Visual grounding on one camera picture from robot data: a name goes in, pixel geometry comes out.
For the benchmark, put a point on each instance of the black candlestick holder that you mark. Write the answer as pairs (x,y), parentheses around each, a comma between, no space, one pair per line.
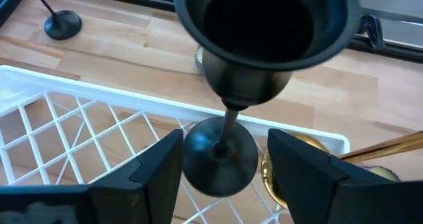
(231,85)
(62,25)

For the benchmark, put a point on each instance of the black frame clamp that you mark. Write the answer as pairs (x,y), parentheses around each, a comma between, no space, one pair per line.
(371,29)

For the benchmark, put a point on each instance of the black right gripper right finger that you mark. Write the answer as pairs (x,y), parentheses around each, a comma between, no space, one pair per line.
(314,191)

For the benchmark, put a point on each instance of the gold candlestick holder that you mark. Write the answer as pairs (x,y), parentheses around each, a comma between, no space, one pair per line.
(267,174)

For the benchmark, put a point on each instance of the blue white patterned bowl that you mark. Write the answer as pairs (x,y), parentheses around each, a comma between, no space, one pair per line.
(198,59)

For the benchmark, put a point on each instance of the white lattice shelf rack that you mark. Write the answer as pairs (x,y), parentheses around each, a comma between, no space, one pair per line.
(165,105)

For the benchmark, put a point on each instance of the dark floral patterned bowl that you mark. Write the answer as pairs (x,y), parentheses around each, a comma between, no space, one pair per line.
(383,173)

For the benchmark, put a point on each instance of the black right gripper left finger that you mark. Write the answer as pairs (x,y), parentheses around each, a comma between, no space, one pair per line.
(155,184)

